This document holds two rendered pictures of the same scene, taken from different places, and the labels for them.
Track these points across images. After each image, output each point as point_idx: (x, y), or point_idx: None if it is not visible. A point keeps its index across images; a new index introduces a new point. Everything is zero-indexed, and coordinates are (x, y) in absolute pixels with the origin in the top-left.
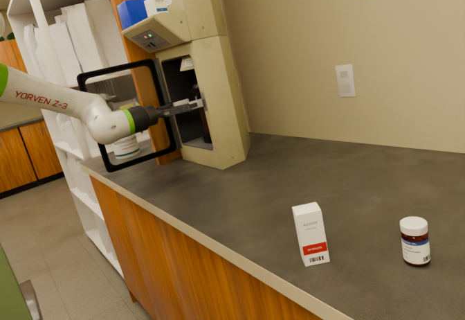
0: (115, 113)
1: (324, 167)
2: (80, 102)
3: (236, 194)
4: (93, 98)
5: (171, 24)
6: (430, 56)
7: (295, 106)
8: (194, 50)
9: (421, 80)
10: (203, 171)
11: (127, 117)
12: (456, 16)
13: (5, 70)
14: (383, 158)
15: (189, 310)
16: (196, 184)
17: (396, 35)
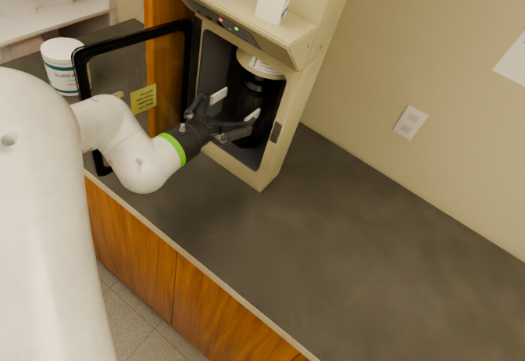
0: (164, 153)
1: (373, 223)
2: (108, 134)
3: (305, 264)
4: (121, 116)
5: (298, 53)
6: (509, 161)
7: (330, 102)
8: (300, 80)
9: (483, 169)
10: (233, 188)
11: (180, 156)
12: None
13: None
14: (419, 220)
15: (191, 308)
16: (241, 223)
17: (495, 126)
